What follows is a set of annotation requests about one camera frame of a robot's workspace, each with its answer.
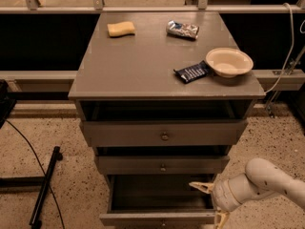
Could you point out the grey top drawer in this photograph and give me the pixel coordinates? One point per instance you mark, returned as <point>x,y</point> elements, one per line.
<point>162,133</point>

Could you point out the grey wooden drawer cabinet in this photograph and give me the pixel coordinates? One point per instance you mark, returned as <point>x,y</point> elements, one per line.
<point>131,78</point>

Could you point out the black metal stand base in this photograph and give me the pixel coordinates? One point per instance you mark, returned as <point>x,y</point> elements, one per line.
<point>33,184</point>

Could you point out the crumpled silver snack bag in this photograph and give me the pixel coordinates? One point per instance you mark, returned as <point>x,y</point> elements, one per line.
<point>182,29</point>

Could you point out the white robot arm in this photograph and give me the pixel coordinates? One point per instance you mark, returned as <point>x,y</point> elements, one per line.
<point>261,180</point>

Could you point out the yellow sponge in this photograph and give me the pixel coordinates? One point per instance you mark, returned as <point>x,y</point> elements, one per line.
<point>121,29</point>

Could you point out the grey middle drawer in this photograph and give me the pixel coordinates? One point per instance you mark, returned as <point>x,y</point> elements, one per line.
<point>160,165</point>

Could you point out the white plastic bowl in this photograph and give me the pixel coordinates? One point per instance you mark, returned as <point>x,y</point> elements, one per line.
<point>229,63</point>

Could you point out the dark blue snack packet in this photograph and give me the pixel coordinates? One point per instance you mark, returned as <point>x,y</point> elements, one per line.
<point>193,72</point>

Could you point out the grey bottom drawer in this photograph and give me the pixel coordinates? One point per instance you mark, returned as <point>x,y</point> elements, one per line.
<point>159,201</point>

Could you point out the metal railing frame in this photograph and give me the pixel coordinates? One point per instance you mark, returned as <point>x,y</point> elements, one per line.
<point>149,7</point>

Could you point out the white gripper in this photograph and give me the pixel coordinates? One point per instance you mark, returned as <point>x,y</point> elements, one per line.
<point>221,195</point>

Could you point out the black equipment at left edge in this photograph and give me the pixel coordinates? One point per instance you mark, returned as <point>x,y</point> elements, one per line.
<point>6,104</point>

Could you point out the grey drawer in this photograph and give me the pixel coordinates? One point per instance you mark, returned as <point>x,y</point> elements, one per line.
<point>159,201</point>
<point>162,133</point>
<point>160,165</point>

